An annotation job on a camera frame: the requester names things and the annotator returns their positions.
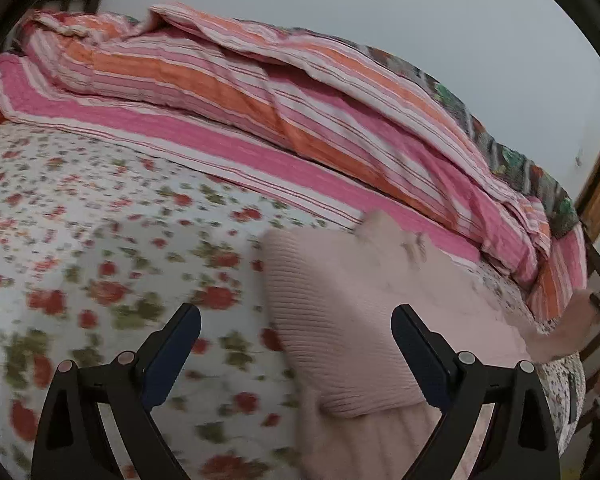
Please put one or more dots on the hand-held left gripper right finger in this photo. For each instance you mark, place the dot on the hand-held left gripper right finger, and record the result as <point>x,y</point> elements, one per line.
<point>421,357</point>

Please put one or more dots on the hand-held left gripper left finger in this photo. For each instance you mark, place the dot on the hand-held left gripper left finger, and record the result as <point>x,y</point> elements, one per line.
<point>166,367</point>

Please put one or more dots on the pink knit sweater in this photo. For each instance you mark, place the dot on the pink knit sweater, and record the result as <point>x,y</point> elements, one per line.
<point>360,320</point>

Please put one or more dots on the floral bed sheet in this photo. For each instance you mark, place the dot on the floral bed sheet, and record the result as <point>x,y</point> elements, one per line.
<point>95,240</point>

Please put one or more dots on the multicolour patterned blanket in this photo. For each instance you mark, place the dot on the multicolour patterned blanket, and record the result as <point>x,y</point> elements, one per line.
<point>485,135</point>

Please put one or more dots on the pink orange striped quilt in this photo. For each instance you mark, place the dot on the pink orange striped quilt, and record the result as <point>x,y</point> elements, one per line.
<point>260,95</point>

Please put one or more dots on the dark wooden headboard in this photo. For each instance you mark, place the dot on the dark wooden headboard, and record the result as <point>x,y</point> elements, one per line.
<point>75,0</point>

